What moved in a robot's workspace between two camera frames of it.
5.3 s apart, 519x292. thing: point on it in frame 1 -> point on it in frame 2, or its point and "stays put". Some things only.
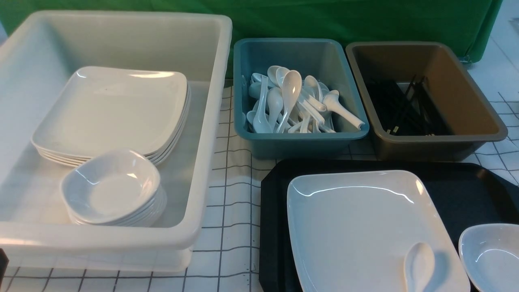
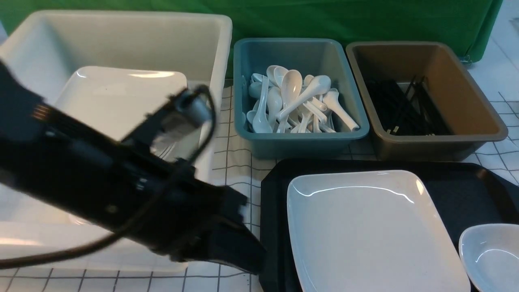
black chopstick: (398, 112) stays put
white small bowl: (489, 253) stays put
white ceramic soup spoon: (419, 263) -> (320, 85)
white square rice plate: (350, 231) stays put
